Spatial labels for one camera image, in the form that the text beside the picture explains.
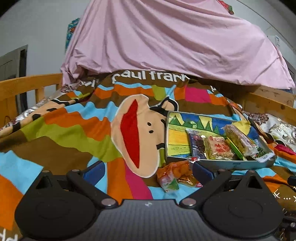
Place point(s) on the orange braised snack packet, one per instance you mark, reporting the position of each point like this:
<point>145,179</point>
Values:
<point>170,176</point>

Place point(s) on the red clear sausage packet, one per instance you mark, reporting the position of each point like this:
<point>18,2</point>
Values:
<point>196,144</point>

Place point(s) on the wooden bed frame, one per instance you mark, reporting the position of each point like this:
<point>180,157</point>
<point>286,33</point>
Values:
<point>240,94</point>

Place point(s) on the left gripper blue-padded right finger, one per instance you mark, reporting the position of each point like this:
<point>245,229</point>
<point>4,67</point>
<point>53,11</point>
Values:
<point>211,184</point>

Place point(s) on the pink hanging sheet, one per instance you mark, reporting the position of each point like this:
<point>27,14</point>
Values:
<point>198,38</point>

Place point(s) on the colourful Paul Frank blanket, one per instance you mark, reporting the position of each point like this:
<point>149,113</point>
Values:
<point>120,119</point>

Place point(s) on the yellow snack packet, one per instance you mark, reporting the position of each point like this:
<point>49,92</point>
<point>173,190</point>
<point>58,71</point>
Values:
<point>235,150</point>

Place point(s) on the clear peanut brittle packet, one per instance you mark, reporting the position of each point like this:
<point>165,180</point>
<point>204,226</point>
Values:
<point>242,142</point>

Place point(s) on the green vegetable snack packet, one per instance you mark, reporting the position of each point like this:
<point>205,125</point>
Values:
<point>264,153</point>

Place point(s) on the white wall air conditioner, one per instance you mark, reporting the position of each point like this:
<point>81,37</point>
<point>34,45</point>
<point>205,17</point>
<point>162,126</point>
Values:
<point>287,53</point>

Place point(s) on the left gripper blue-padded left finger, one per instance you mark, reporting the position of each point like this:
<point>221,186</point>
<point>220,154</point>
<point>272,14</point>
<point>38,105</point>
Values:
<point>84,183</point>

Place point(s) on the metal tray with dinosaur drawing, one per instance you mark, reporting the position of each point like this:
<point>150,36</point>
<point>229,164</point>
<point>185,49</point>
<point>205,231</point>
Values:
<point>178,146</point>

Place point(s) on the floral satin quilt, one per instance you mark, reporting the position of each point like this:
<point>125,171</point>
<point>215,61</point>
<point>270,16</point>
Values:
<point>276,127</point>

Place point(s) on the grey door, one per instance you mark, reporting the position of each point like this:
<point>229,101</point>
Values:
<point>14,64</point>

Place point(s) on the rice cracker bar packet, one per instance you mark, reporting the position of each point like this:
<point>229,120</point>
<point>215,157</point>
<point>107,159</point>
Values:
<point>217,149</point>

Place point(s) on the colourful wall poster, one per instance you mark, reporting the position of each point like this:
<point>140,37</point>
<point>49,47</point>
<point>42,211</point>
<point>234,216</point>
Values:
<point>70,31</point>

